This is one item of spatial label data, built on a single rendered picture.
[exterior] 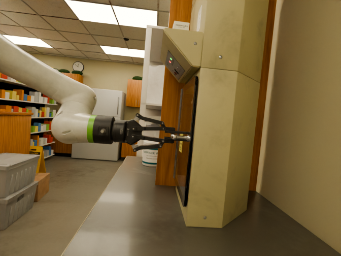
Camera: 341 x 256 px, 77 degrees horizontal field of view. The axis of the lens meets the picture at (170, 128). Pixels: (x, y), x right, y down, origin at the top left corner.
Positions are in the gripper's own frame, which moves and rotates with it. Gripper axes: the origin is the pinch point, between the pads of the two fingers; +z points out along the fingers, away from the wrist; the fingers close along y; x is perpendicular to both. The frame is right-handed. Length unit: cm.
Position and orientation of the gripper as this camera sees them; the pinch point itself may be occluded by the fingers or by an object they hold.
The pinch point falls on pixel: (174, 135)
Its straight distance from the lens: 73.1
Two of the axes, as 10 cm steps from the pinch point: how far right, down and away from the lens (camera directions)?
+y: 0.9, -10.0, -0.5
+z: 9.9, 0.8, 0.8
